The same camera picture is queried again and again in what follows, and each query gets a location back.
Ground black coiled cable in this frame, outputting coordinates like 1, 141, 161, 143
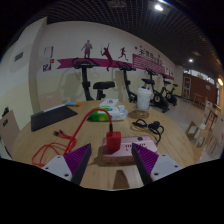
131, 118, 165, 145

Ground green wet wipes pack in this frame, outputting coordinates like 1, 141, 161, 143
87, 105, 129, 123

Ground white tissue pack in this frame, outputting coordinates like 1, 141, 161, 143
99, 98, 120, 109

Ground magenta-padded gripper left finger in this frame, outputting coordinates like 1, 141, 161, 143
41, 143, 93, 186

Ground ceiling lights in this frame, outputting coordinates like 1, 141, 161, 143
153, 2, 224, 87

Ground red charger block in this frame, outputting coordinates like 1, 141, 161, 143
105, 130, 123, 154

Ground black flat tablet case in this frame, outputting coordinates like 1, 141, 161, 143
30, 105, 79, 133

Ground white wall poster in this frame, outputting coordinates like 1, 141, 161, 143
42, 45, 55, 61

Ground dark wall sign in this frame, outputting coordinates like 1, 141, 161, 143
13, 51, 25, 63

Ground purple wall poster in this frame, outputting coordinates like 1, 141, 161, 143
42, 63, 53, 73

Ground red charging cable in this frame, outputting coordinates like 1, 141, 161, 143
31, 107, 115, 168

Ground round brown coaster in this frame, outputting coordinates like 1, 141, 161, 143
128, 108, 150, 121

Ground pink power strip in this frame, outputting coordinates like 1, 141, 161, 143
100, 134, 159, 165

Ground orange and blue marker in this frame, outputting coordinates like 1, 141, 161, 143
64, 101, 82, 108

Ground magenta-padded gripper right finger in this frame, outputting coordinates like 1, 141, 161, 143
131, 143, 183, 186

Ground black exercise bikes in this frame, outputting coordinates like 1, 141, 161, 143
71, 57, 180, 114

